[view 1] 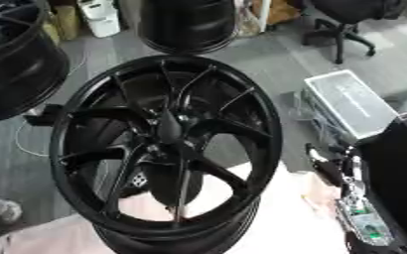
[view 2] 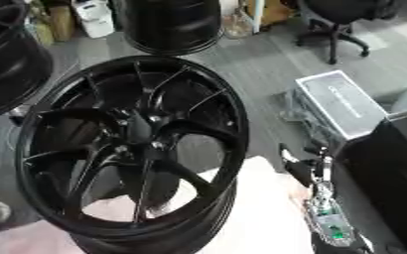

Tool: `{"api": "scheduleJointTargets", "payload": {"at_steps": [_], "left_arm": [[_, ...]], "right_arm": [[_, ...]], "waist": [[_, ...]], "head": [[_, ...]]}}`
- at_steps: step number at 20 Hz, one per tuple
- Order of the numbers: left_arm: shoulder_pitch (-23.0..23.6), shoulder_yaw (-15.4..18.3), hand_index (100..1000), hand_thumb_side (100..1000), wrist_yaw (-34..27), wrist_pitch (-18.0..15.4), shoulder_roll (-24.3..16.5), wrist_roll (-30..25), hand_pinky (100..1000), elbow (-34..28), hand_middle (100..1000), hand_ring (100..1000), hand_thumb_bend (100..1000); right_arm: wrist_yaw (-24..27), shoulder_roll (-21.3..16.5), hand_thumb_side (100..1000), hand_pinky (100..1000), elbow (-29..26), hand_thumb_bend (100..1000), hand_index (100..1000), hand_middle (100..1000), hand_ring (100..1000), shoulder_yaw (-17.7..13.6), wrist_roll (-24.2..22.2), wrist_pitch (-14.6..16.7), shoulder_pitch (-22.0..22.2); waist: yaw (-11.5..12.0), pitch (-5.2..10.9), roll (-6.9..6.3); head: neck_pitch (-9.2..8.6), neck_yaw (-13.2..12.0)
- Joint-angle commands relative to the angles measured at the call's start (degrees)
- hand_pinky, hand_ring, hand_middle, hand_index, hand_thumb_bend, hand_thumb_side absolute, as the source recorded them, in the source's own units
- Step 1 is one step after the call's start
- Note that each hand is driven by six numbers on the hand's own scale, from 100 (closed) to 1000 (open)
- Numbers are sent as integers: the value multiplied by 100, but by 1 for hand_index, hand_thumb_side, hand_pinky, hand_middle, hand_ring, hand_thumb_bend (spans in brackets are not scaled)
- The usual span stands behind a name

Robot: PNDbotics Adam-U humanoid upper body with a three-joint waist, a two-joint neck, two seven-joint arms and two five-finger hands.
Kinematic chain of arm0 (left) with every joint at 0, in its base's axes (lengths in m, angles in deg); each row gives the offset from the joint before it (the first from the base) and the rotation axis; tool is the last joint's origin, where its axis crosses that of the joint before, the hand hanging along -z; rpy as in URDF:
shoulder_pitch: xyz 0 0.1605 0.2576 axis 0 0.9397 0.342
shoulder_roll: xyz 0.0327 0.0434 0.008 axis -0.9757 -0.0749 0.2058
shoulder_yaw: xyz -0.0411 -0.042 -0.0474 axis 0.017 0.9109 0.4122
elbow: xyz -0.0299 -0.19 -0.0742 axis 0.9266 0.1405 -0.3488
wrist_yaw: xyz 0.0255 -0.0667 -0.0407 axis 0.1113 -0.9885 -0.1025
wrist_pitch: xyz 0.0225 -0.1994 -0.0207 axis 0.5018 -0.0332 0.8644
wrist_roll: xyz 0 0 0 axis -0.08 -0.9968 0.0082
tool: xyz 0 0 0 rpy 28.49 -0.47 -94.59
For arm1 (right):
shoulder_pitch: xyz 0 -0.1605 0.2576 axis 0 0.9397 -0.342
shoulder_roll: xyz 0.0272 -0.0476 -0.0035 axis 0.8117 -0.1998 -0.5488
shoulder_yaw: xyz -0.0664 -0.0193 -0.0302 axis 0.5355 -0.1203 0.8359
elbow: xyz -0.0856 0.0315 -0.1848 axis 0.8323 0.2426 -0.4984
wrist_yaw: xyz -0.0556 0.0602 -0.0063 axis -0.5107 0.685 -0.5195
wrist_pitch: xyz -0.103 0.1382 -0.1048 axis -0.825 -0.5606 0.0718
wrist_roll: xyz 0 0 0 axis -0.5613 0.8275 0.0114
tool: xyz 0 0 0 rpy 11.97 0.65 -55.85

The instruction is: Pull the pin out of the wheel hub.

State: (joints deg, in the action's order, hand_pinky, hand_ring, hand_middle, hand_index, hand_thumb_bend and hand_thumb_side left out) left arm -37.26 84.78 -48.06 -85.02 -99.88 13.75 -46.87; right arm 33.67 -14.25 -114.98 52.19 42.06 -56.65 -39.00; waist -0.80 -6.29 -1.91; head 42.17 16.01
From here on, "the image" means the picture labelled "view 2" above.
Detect tan cardboard box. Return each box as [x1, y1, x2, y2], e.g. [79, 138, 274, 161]
[45, 3, 78, 43]

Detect white appliance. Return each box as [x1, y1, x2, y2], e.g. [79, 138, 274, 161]
[71, 0, 117, 40]

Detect black hard case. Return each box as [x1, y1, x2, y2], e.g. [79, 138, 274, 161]
[332, 107, 407, 253]

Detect black office chair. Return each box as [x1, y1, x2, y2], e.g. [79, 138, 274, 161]
[292, 0, 402, 65]

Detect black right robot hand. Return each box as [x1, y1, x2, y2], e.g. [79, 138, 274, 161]
[276, 142, 338, 191]

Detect grey rectangular box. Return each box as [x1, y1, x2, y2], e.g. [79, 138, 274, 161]
[292, 69, 391, 143]

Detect clear plastic container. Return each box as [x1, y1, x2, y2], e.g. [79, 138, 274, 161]
[220, 9, 256, 40]

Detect black spoked wheel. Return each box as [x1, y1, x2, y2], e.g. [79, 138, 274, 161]
[14, 55, 252, 254]

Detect black wheel rim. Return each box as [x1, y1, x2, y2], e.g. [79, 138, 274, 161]
[0, 0, 57, 122]
[118, 0, 226, 57]

